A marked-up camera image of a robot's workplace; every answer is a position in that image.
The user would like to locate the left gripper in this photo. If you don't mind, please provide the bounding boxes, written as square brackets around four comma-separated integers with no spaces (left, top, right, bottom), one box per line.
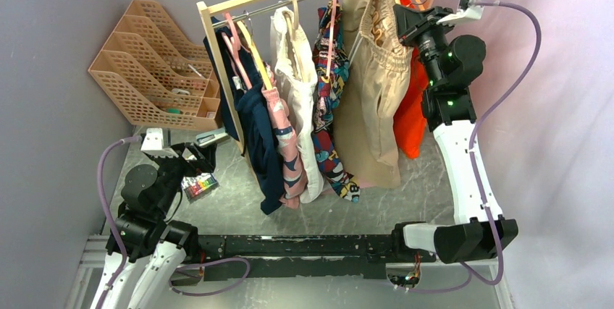
[149,140,216,215]

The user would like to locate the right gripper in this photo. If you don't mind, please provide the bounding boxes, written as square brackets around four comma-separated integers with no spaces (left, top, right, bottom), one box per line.
[395,4,458,88]

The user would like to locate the beige shorts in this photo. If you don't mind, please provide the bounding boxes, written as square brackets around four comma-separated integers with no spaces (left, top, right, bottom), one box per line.
[334,0,412,188]

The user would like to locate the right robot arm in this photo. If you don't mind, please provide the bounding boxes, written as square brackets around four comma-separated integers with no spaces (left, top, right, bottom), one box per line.
[390,4,519,263]

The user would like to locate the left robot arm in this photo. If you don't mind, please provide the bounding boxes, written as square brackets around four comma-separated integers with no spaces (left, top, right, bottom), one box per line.
[91,136,217,308]

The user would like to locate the navy blue shorts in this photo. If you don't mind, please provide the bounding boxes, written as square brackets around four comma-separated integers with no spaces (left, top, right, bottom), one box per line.
[215,27,285,215]

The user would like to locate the pink hanger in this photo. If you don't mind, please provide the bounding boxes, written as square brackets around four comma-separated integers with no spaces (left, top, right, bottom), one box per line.
[325,0,337,81]

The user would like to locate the colourful cartoon print shorts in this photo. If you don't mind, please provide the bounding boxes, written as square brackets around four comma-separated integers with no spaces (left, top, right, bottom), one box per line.
[311,2,361,203]

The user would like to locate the pink patterned shorts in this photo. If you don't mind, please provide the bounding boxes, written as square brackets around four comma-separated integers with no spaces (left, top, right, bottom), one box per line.
[261,64,308,209]

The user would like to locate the orange shorts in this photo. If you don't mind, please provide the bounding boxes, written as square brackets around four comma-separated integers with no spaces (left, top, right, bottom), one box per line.
[393,0,428,159]

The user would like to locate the white shorts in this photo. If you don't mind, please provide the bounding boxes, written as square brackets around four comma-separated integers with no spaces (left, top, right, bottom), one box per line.
[270,7,324,204]

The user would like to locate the yellow hanger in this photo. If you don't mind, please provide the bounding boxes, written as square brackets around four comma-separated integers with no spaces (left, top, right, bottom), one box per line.
[236,21,274,90]

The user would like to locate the grey stapler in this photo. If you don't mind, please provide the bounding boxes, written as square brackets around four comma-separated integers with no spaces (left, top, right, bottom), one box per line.
[195,127,229,147]

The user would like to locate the pack of coloured markers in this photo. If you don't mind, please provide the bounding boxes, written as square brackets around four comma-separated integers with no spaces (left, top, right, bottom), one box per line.
[181,173,219,203]

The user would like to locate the beige plastic file organizer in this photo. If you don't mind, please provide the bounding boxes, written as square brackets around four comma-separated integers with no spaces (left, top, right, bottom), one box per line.
[88,0,222,131]

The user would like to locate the wooden clothes rack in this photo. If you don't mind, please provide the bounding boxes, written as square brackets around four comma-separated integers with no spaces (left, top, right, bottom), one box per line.
[195,0,451,156]

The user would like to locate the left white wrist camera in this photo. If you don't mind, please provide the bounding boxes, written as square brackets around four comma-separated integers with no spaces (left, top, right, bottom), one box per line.
[140,127,179,158]

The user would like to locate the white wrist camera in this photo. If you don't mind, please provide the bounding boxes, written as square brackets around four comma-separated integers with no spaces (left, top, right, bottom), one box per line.
[140,127,179,158]
[437,0,484,27]

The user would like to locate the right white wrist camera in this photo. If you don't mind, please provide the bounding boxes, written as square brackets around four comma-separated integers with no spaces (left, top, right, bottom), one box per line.
[437,0,484,27]

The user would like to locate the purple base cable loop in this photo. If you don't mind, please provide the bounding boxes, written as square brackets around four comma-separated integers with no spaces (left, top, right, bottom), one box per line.
[167,256,251,298]

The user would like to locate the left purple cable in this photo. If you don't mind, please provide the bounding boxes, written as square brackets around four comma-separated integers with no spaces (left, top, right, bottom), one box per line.
[93,135,144,309]

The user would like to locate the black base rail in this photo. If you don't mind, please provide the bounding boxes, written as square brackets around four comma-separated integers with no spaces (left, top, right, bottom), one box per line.
[169,232,437,284]

